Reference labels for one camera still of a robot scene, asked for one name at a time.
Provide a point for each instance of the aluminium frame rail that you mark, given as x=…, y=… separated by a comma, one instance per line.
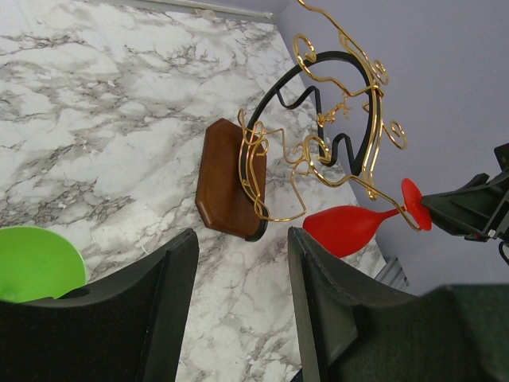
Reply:
x=393, y=275

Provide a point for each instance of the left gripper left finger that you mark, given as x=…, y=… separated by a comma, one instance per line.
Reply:
x=127, y=326

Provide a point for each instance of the red plastic wine glass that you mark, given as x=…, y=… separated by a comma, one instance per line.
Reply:
x=345, y=229

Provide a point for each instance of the gold wire wine glass rack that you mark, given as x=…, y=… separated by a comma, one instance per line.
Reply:
x=231, y=189

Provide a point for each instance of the green plastic wine glass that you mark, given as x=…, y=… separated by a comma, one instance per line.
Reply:
x=37, y=263

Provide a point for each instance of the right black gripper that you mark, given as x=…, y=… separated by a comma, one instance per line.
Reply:
x=478, y=211

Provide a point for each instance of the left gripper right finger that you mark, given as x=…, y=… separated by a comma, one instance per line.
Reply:
x=351, y=327

